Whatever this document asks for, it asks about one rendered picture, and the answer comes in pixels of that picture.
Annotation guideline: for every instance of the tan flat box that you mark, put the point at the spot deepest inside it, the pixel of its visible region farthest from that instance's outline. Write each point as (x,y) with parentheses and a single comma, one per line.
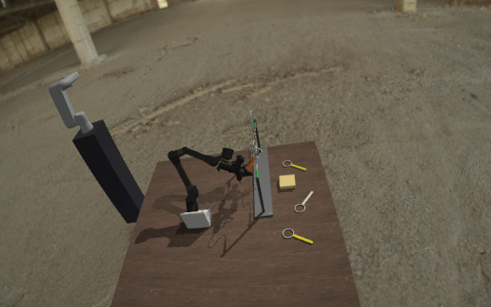
(287,182)

